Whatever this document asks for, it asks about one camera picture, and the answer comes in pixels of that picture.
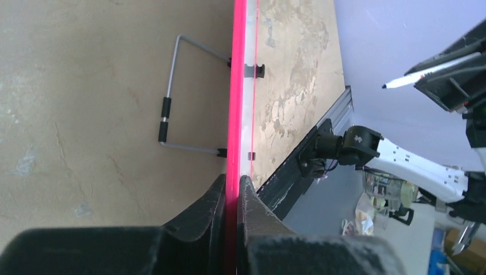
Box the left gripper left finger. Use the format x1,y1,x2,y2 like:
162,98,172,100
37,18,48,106
7,174,226,274

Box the white marker pen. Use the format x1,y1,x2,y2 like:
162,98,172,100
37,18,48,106
382,52,481,89

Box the wire whiteboard stand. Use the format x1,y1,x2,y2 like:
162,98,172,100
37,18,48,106
158,34,232,158

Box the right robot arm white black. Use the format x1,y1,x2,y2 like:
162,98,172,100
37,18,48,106
312,22,485,223

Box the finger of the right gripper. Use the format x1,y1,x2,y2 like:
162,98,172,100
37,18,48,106
414,65,485,112
404,20,485,99

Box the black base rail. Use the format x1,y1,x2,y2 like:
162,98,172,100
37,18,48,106
257,119,333,220

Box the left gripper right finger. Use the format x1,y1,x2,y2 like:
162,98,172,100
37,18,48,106
237,176,406,274

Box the whiteboard with red frame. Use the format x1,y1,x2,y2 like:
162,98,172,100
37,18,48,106
224,1,259,274

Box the aluminium frame rail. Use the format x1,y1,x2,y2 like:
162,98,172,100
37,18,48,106
316,85,354,133

